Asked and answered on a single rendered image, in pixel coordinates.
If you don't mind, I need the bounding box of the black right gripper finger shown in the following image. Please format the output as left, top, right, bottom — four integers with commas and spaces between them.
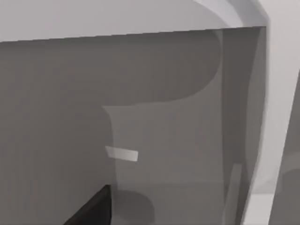
62, 184, 113, 225

